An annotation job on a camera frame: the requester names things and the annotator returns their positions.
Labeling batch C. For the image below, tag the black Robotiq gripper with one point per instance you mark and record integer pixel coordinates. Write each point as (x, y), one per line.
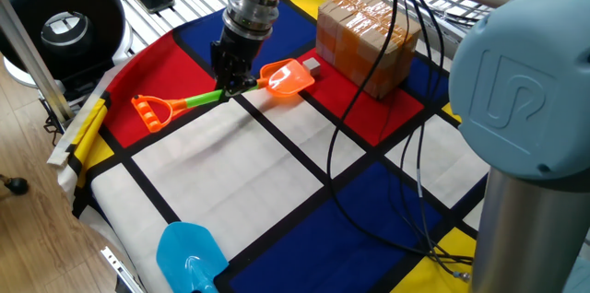
(237, 51)

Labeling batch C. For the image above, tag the Mondrian pattern tablecloth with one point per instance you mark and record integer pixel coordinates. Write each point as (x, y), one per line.
(230, 168)

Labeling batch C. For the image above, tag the aluminium frame post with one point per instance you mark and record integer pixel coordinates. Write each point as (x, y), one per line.
(32, 58)

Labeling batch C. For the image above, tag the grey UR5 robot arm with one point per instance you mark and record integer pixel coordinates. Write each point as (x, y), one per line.
(521, 76)

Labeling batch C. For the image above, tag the black knob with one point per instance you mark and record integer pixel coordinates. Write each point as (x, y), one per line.
(17, 185)

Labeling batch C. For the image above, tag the taped cardboard box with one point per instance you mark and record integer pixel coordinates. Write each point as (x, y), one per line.
(355, 35)

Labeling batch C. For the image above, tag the black round device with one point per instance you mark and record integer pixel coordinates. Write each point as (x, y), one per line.
(27, 7)

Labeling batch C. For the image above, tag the small wooden cube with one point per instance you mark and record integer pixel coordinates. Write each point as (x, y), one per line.
(312, 67)

